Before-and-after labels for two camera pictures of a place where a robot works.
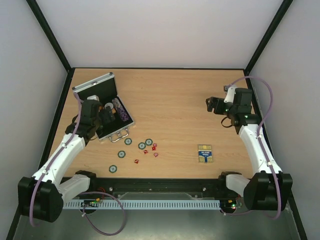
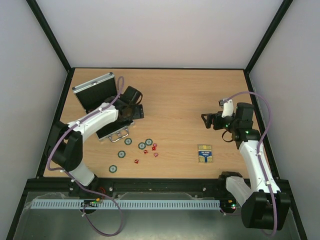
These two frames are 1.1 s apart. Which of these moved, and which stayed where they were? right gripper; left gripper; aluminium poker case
Moved: right gripper; left gripper
Stayed: aluminium poker case
